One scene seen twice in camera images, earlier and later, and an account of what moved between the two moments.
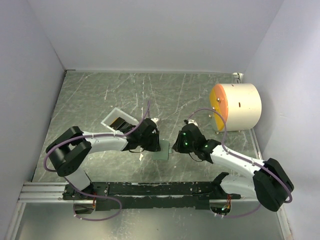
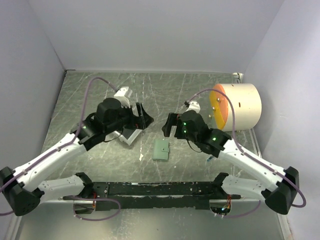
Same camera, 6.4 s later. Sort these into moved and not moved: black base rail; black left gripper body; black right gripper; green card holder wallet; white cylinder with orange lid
Moved: black left gripper body; black right gripper
Not moved: white cylinder with orange lid; black base rail; green card holder wallet
